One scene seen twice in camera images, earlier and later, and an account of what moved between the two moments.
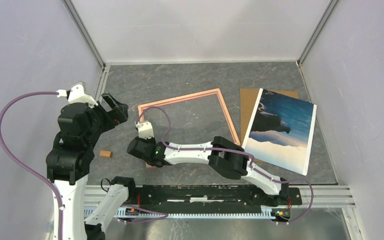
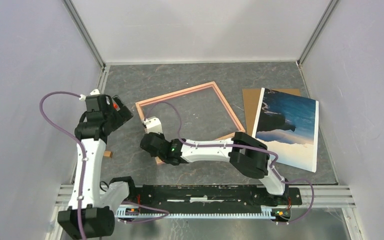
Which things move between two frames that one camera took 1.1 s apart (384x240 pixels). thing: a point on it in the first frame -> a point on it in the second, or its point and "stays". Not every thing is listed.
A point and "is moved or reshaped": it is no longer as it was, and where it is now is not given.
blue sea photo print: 280,130 is moved or reshaped
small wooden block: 106,153 stays
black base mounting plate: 209,196 stays
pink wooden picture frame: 217,91 -> 212,84
